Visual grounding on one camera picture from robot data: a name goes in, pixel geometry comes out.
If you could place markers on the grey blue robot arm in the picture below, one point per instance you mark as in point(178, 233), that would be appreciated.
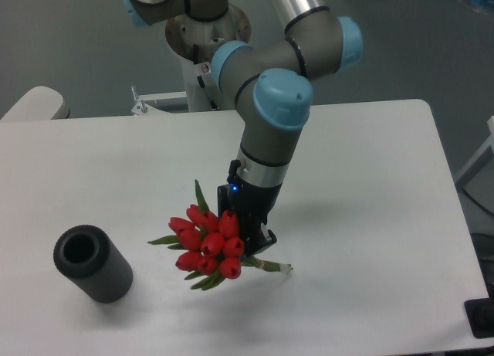
point(270, 88)

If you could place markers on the red tulip bouquet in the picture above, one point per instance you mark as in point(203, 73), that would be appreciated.
point(214, 248)

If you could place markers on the white chair armrest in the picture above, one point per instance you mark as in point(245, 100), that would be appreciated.
point(39, 103)

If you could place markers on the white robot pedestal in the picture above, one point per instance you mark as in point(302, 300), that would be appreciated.
point(194, 44)

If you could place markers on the white metal bracket with bolt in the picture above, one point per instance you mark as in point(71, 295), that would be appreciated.
point(158, 103)

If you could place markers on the white furniture frame right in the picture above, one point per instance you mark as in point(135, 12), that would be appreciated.
point(481, 157)

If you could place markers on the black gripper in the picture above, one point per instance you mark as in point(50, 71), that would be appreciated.
point(250, 191)

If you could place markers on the dark grey ribbed vase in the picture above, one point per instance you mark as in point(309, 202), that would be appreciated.
point(86, 256)

